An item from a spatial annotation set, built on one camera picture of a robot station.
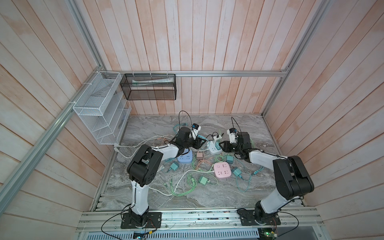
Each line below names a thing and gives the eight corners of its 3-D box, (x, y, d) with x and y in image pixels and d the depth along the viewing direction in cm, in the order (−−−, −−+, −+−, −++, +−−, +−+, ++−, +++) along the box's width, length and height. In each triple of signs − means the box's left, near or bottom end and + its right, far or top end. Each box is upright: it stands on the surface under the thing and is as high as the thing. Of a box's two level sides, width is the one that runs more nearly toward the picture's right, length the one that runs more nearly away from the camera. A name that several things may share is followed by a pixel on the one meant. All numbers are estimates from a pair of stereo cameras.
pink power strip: (215, 177, 89) (215, 176, 87) (213, 163, 95) (214, 161, 93) (231, 177, 89) (232, 176, 87) (228, 163, 95) (229, 161, 93)
